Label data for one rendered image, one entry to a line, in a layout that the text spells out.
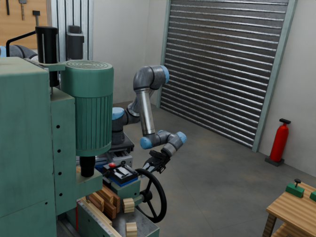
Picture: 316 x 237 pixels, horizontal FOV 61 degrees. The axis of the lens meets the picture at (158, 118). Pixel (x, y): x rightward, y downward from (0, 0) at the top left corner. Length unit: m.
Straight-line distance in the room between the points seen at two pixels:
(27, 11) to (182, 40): 2.33
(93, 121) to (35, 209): 0.32
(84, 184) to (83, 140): 0.21
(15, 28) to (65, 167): 3.47
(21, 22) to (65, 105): 3.49
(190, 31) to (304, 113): 2.11
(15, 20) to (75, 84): 3.43
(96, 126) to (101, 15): 3.98
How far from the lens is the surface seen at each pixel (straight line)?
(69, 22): 1.82
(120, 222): 1.16
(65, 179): 0.99
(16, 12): 4.29
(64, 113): 0.88
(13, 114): 0.78
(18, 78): 0.75
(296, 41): 3.74
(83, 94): 0.89
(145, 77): 1.57
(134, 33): 5.24
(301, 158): 3.91
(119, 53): 5.09
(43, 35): 0.86
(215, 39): 4.28
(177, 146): 1.58
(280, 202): 2.19
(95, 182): 1.12
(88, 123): 0.93
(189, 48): 4.57
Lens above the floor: 1.69
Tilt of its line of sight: 21 degrees down
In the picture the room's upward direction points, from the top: 6 degrees clockwise
